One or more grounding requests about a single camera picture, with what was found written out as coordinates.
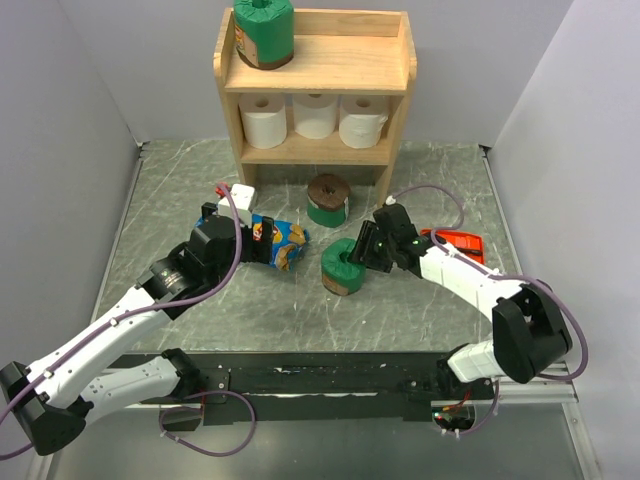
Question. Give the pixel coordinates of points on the blue Lays chip bag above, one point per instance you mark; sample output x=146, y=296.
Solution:
x=289, y=242

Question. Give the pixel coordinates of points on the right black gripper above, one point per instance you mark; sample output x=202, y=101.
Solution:
x=369, y=232

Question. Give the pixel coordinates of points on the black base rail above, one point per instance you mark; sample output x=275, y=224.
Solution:
x=287, y=386

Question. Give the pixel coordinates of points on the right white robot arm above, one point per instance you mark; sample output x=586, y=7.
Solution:
x=529, y=332

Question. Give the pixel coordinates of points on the orange razor package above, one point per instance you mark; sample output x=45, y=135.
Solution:
x=468, y=244

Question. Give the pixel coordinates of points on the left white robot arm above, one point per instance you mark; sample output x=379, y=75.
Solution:
x=55, y=398

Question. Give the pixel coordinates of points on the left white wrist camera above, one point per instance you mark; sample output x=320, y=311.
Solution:
x=244, y=198

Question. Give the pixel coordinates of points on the green roll front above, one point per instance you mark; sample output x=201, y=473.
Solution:
x=264, y=32

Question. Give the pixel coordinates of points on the wooden two-tier shelf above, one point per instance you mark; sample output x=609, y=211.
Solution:
x=337, y=52

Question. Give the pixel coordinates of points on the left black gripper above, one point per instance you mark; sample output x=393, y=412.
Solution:
x=259, y=251

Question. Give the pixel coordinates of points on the green roll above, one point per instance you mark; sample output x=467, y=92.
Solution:
x=264, y=32
x=339, y=275
x=328, y=200

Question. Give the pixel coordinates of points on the white paper roll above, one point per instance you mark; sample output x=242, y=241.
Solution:
x=361, y=119
x=264, y=119
x=315, y=115

